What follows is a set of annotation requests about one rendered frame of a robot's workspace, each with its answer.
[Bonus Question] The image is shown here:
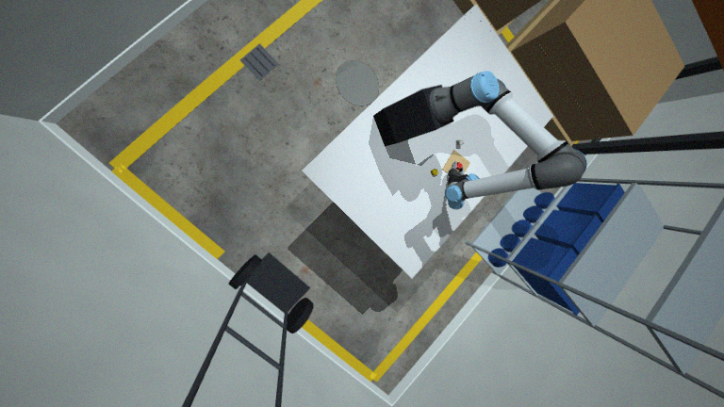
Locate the tan mat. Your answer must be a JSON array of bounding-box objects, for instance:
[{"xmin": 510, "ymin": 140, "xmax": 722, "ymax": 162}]
[{"xmin": 442, "ymin": 150, "xmax": 470, "ymax": 173}]

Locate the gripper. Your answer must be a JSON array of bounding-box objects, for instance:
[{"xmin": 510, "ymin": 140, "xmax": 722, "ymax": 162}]
[{"xmin": 448, "ymin": 161, "xmax": 468, "ymax": 187}]

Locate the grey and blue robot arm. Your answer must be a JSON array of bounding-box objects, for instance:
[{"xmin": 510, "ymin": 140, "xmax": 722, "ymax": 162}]
[{"xmin": 430, "ymin": 71, "xmax": 587, "ymax": 209}]

